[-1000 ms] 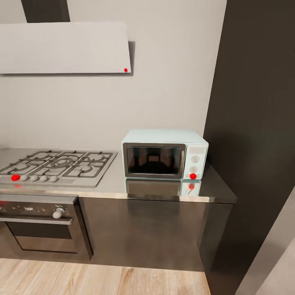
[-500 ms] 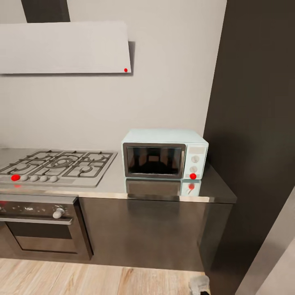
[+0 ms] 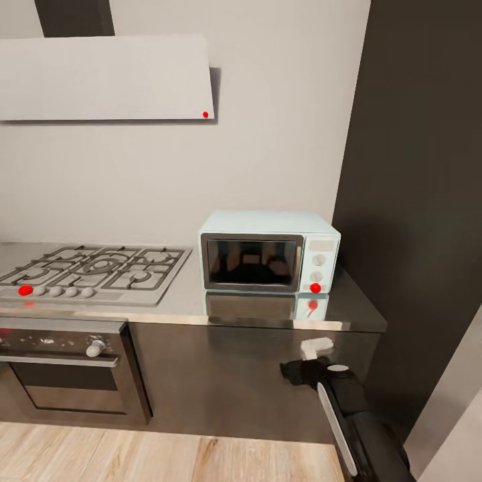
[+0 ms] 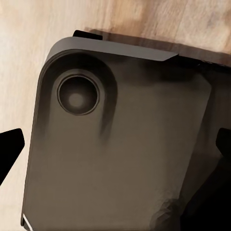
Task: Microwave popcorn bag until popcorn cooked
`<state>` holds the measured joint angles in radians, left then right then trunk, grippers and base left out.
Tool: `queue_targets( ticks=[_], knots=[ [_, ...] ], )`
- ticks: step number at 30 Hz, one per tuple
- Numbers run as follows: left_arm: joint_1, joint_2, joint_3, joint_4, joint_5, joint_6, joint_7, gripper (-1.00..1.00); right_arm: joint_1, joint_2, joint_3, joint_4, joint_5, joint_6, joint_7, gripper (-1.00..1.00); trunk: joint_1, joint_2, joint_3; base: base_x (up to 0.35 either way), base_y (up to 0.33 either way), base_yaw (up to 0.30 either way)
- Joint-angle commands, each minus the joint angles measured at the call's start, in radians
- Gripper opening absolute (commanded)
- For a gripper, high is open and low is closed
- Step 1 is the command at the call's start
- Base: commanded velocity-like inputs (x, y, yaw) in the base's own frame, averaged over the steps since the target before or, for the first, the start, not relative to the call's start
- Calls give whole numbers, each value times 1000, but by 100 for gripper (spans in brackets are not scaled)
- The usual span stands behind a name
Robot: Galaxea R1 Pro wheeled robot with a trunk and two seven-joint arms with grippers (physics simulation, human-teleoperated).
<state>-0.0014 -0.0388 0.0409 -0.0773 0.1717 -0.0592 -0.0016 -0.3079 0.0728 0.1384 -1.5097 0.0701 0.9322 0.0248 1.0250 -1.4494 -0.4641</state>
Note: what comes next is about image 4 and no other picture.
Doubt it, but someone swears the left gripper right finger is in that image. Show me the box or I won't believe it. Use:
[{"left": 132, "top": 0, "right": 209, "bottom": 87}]
[{"left": 216, "top": 128, "right": 231, "bottom": 167}]

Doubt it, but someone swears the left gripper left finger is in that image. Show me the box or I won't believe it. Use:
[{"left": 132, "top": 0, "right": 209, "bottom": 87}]
[{"left": 0, "top": 128, "right": 25, "bottom": 186}]

